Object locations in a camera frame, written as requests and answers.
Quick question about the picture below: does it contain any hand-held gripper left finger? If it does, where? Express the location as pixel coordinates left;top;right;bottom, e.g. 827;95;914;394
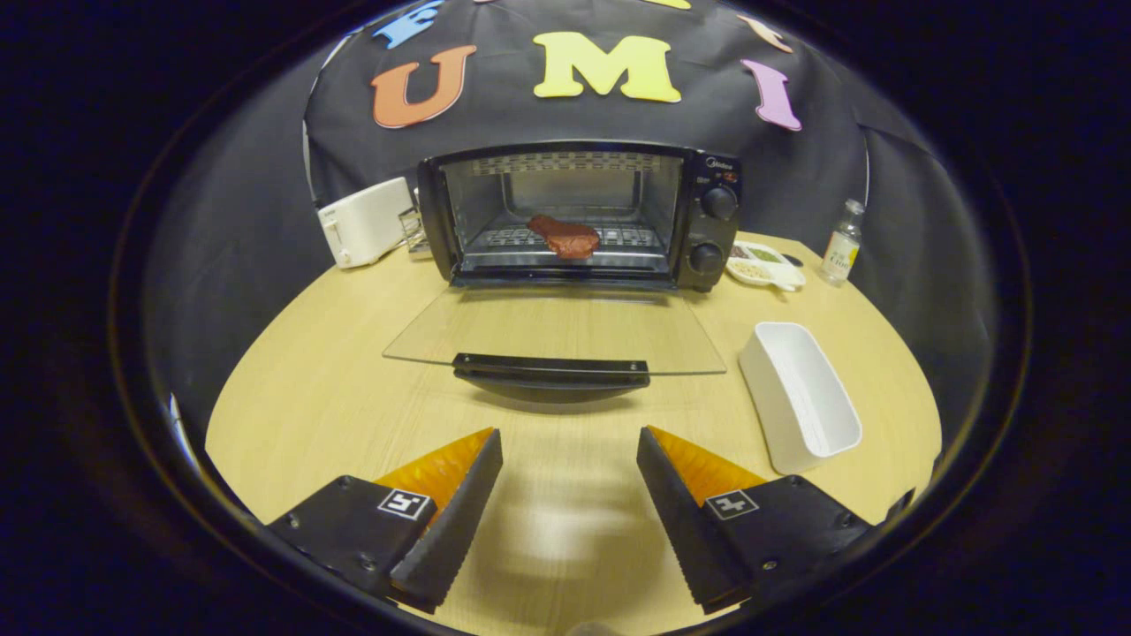
265;428;504;615

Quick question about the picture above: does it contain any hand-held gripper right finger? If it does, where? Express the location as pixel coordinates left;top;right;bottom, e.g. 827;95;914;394
636;426;876;616

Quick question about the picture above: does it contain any black toaster oven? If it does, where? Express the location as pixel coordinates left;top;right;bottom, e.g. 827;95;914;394
383;140;743;405

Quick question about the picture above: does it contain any reddish brown meat piece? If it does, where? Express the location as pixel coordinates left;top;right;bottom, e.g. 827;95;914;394
527;215;602;260

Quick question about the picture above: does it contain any white bread toaster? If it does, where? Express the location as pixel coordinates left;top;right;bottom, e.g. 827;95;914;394
317;177;416;269

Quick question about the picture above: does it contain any white rectangular tray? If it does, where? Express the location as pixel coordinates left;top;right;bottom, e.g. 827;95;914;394
738;322;863;476

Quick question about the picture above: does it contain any white divided dish with beans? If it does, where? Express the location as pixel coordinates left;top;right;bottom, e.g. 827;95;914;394
725;240;807;292

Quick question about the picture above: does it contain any clear glass bottle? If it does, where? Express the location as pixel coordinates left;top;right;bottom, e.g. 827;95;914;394
820;199;865;285

